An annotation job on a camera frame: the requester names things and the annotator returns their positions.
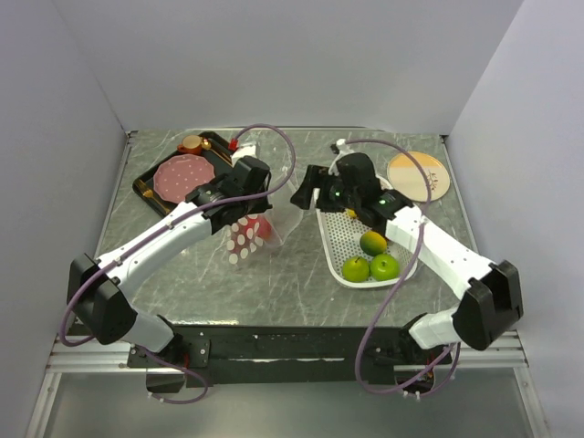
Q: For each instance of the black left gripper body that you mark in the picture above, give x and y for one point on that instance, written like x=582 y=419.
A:
x=255 y=206

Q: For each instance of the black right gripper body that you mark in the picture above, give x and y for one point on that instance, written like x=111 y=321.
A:
x=335 y=197

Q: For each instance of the red apple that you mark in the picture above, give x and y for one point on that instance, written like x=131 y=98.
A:
x=259 y=226

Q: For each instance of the clear polka dot zip bag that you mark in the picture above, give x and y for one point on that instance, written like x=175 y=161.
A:
x=284 y=218

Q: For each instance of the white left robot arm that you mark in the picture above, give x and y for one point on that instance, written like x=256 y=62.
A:
x=98 y=289

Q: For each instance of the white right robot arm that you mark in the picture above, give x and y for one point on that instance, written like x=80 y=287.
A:
x=489 y=294

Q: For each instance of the black rectangular tray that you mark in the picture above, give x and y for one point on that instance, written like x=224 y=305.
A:
x=219 y=165

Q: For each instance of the yellow cream round plate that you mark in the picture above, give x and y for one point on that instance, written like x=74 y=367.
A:
x=405 y=177

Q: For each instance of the gold spoon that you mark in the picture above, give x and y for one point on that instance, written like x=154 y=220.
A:
x=207 y=145

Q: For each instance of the yellow green mango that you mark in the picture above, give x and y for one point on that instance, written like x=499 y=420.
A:
x=373 y=244

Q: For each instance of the orange cup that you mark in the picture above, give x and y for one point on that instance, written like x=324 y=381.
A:
x=191 y=144

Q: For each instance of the white perforated plastic basket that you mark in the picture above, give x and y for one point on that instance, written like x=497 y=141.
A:
x=340 y=237

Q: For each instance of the pink polka dot plate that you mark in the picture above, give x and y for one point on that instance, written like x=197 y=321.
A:
x=180 y=175

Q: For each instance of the green apple left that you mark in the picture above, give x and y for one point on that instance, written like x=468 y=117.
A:
x=356 y=269

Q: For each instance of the green apple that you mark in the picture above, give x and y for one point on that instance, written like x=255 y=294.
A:
x=384 y=267
x=356 y=269

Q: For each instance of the green apple right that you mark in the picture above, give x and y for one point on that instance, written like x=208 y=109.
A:
x=384 y=267

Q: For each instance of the gold fork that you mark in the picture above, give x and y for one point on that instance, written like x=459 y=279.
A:
x=148 y=193

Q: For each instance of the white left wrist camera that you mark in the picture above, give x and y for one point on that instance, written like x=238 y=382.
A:
x=240 y=149

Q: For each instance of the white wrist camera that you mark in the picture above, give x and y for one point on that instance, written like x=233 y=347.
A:
x=340 y=149
x=240 y=149

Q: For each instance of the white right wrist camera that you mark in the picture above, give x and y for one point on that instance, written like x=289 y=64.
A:
x=340 y=149

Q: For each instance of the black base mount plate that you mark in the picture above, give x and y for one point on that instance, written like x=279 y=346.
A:
x=201 y=356

